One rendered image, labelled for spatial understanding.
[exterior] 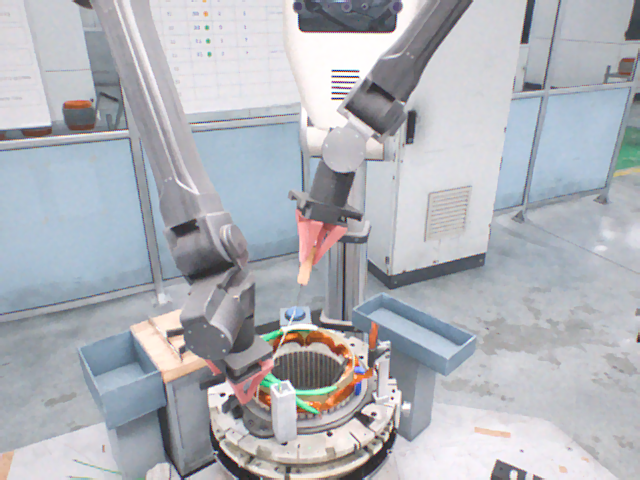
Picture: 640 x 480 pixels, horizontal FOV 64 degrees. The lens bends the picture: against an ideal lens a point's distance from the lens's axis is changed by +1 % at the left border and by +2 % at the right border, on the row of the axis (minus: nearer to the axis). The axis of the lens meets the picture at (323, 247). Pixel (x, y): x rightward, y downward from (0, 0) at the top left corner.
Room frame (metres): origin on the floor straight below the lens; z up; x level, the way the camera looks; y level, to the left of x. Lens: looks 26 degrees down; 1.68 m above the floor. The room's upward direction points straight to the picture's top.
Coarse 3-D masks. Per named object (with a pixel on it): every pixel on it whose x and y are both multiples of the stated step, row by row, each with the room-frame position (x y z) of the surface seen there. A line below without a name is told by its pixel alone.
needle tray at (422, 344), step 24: (360, 312) 0.95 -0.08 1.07; (384, 312) 1.01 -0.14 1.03; (408, 312) 0.98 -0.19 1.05; (384, 336) 0.89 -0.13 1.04; (408, 336) 0.91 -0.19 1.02; (432, 336) 0.91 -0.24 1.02; (456, 336) 0.89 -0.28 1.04; (408, 360) 0.86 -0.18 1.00; (432, 360) 0.81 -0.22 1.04; (456, 360) 0.81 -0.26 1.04; (408, 384) 0.86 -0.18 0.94; (432, 384) 0.90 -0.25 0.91; (408, 432) 0.85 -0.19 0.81
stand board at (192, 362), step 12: (180, 312) 0.95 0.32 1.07; (144, 324) 0.90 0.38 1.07; (156, 324) 0.90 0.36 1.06; (168, 324) 0.90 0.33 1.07; (180, 324) 0.90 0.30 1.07; (144, 336) 0.86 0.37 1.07; (156, 336) 0.86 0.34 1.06; (180, 336) 0.86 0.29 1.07; (156, 348) 0.82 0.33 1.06; (168, 348) 0.82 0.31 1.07; (156, 360) 0.78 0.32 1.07; (168, 360) 0.78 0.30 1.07; (192, 360) 0.78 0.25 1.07; (168, 372) 0.75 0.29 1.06; (180, 372) 0.76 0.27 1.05
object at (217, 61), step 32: (160, 0) 2.77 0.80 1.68; (192, 0) 2.83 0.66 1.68; (224, 0) 2.91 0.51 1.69; (256, 0) 2.98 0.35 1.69; (160, 32) 2.76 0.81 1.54; (192, 32) 2.83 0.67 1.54; (224, 32) 2.90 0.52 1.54; (256, 32) 2.98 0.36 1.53; (192, 64) 2.82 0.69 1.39; (224, 64) 2.89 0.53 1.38; (256, 64) 2.97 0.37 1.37; (288, 64) 3.06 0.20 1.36; (192, 96) 2.81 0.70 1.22; (224, 96) 2.89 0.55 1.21; (256, 96) 2.97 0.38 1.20; (288, 96) 3.05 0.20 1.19
